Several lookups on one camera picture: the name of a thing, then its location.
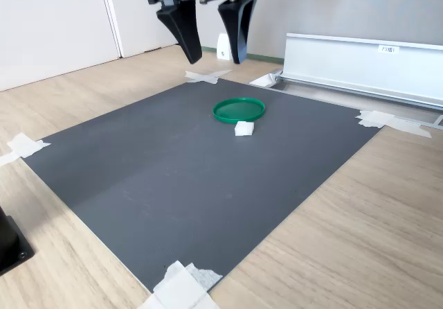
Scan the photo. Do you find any small white plastic terminal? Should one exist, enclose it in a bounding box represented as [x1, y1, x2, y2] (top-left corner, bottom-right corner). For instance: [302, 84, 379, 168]
[234, 121, 256, 138]

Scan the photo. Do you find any round green lid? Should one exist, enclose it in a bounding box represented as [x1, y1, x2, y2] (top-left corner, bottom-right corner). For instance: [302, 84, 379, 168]
[212, 97, 266, 125]

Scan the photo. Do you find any white partition panel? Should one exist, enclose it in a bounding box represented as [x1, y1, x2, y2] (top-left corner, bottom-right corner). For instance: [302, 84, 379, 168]
[0, 0, 122, 92]
[102, 0, 183, 59]

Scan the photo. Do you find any white tape patch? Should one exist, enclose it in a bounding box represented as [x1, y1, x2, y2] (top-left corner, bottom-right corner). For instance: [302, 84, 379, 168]
[355, 109, 433, 139]
[0, 132, 52, 167]
[184, 69, 233, 85]
[137, 260, 223, 309]

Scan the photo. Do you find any dark grey mat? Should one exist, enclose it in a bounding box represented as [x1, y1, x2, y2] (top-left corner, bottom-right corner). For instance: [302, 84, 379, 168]
[23, 78, 387, 294]

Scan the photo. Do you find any silver cable duct with lid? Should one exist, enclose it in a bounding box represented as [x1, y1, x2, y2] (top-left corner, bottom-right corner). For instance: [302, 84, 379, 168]
[248, 33, 443, 130]

